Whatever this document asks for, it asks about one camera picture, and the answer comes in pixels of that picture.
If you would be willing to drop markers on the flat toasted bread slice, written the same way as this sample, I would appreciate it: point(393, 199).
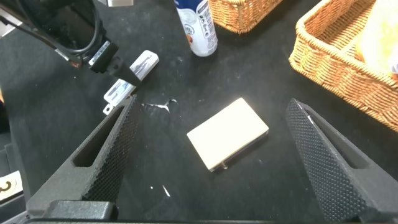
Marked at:
point(379, 34)

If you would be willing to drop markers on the yellow playing card box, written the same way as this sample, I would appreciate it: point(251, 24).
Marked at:
point(227, 133)

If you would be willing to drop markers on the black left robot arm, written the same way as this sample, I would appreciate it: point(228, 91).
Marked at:
point(46, 15)

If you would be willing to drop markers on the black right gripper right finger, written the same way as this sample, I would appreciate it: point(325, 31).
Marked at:
point(329, 174)

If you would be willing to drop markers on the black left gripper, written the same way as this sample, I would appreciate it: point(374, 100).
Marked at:
point(90, 46)

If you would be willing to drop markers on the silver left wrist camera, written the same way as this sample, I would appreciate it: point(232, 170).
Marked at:
point(118, 2)

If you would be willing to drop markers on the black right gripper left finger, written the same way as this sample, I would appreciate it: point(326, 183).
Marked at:
point(102, 161)

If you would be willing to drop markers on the white numbered tag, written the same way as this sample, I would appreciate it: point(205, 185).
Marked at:
point(9, 186)

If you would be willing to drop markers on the blue capped yogurt bottle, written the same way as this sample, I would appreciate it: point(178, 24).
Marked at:
point(200, 28)

